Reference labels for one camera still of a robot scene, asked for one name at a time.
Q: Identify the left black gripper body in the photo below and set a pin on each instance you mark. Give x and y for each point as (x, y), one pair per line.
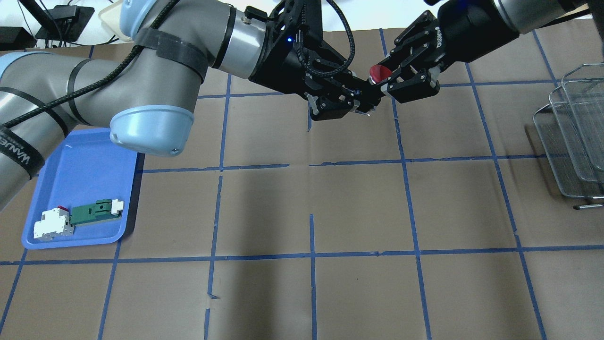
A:
(277, 67)

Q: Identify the blue plastic tray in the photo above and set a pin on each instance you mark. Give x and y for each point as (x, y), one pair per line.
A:
(85, 168)

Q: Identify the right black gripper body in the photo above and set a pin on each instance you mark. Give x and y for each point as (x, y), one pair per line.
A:
(465, 24)

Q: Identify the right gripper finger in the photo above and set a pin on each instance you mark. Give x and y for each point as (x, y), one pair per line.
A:
(420, 47)
(408, 84)

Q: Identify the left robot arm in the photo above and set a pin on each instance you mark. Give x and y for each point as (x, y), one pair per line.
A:
(147, 100)

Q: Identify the clear wire shelf basket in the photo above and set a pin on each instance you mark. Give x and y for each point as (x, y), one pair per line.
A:
(570, 128)

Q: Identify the white plastic terminal block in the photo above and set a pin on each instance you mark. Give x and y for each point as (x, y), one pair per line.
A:
(53, 223)

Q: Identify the green circuit board module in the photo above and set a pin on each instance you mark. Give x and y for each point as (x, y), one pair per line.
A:
(100, 211)

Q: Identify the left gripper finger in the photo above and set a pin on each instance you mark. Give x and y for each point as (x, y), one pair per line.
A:
(323, 107)
(364, 91)

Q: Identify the black box on desk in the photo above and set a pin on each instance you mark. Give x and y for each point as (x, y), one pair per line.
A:
(62, 23)

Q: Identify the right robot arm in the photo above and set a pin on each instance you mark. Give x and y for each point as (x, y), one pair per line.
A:
(524, 16)

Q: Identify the red emergency stop button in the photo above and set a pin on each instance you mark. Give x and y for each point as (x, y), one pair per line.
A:
(378, 74)

